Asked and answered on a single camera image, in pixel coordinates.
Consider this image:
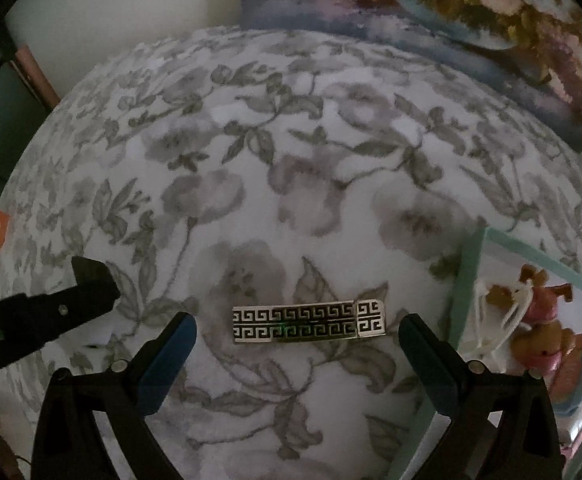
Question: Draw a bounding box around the white cable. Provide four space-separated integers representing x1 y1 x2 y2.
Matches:
470 279 532 362

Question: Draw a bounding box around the brown wooden rail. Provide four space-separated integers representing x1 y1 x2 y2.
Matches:
15 44 63 111

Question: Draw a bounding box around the dark cabinet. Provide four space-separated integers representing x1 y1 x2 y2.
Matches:
0 30 52 206

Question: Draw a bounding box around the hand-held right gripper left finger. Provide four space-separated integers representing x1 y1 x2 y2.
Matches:
30 311 198 480

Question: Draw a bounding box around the black and silver patterned bar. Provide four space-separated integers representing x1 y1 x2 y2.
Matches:
231 298 388 346

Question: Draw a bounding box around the floral painting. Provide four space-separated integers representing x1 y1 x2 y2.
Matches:
238 0 582 153

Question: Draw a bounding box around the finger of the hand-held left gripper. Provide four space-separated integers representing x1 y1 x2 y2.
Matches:
0 255 122 381

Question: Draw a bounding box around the white tray with green rim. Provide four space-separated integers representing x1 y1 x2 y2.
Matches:
385 226 582 480

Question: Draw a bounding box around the grey floral blanket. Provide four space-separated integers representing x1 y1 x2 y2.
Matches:
0 25 582 480

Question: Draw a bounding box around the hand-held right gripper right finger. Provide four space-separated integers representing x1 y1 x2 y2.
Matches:
398 313 565 480

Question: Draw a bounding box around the brown bear figurine pink outfit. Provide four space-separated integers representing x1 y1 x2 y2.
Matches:
510 321 578 377
485 264 575 327

